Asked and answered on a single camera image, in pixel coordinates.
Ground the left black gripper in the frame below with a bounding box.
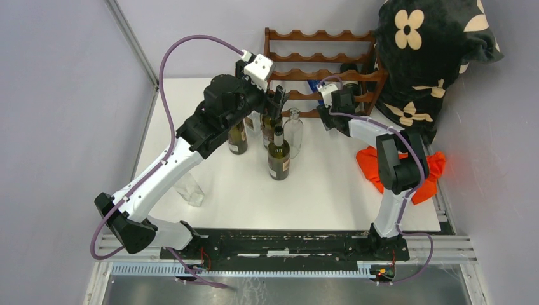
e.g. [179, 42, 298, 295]
[223, 61, 289, 132]

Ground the small clear glass bottle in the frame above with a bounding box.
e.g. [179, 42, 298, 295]
[284, 107, 304, 159]

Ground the green wine bottle white label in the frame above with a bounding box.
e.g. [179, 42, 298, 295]
[339, 63, 365, 112]

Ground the green wine bottle front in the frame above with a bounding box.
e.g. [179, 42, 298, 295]
[267, 126, 290, 180]

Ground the blue square bottle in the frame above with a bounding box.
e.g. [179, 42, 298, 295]
[307, 79, 324, 95]

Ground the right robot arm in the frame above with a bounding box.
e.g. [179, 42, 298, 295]
[317, 88, 428, 259]

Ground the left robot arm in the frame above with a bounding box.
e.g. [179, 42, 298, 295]
[94, 74, 288, 259]

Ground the green wine bottle middle back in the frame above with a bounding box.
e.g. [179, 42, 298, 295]
[261, 114, 282, 149]

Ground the clear bottle black cap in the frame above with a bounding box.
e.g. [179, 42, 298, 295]
[244, 111, 262, 137]

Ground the green wine bottle far left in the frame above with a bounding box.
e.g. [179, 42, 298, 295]
[228, 121, 248, 155]

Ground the brown wooden wine rack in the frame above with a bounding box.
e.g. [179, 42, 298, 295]
[263, 27, 388, 115]

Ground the clear empty lying bottle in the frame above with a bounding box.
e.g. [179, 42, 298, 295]
[173, 172, 205, 207]

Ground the orange cloth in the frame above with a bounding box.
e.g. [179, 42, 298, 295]
[355, 146, 447, 205]

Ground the black floral blanket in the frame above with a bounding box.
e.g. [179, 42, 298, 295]
[366, 0, 503, 144]

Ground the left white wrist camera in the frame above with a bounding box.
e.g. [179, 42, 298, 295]
[240, 50, 275, 92]

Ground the black mounting rail base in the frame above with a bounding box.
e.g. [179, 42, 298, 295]
[178, 228, 410, 275]

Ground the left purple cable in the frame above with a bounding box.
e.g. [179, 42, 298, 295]
[90, 34, 245, 290]

